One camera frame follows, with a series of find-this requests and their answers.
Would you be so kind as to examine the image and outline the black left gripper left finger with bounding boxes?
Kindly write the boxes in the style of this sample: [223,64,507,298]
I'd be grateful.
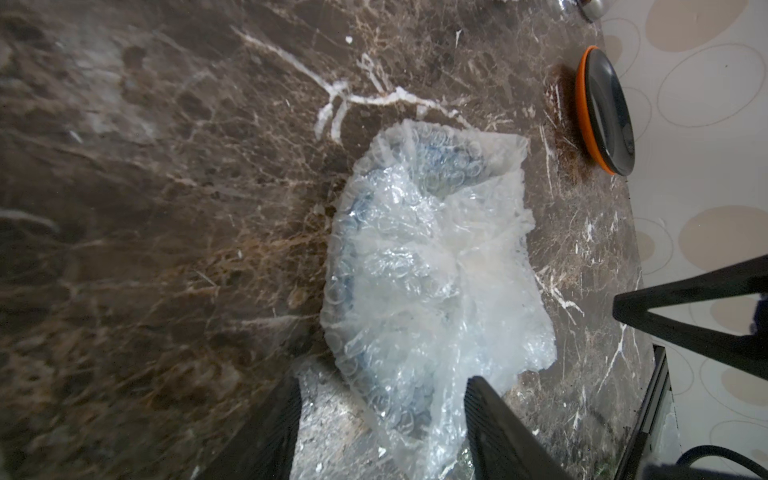
[198,376,302,480]

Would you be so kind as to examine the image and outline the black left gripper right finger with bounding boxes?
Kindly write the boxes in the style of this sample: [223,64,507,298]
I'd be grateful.
[464,376,569,480]

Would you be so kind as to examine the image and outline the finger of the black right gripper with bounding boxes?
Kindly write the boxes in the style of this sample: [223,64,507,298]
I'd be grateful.
[612,255,767,380]

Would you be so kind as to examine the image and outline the dark grey dinner plate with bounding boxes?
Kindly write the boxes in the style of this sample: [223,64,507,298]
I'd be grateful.
[586,48,635,176]

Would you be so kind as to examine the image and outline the orange dinner plate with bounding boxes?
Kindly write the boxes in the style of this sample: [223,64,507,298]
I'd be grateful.
[575,45,616,175]

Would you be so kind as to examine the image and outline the chrome wire mug tree stand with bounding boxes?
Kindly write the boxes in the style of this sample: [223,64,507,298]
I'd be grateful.
[558,0,616,23]

